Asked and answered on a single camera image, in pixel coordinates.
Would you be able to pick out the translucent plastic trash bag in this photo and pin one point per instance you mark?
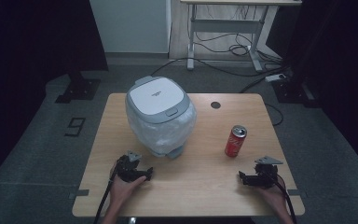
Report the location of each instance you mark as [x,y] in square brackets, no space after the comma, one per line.
[167,133]

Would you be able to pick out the person's right hand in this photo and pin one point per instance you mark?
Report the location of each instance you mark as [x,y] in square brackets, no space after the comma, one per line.
[276,197]

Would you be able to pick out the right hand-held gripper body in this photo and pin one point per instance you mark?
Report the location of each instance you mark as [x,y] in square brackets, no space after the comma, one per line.
[265,174]

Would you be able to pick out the white partition panel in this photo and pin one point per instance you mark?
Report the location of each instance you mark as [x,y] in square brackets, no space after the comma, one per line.
[130,25]

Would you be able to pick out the white metal-frame desk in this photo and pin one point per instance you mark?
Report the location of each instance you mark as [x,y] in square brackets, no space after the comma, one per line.
[223,26]

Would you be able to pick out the dark round table grommet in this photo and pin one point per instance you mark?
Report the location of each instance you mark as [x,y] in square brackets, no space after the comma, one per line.
[215,105]

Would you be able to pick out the black stand base plate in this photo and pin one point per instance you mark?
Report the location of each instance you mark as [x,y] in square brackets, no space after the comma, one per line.
[292,91]
[79,88]

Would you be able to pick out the white power strip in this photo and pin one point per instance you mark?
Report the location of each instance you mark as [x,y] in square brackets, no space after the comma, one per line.
[275,77]

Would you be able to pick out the red soda can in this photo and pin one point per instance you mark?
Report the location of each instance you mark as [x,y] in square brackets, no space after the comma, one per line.
[234,144]

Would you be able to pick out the white rice cooker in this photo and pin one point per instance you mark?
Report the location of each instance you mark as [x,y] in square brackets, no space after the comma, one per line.
[155,96]

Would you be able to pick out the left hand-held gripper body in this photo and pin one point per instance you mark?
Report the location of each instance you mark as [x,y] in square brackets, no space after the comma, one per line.
[127,169]

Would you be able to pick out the dark curtain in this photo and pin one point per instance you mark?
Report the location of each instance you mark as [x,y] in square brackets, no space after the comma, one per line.
[28,40]
[341,62]

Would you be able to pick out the person's left hand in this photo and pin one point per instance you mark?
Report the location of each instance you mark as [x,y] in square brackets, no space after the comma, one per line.
[121,191]

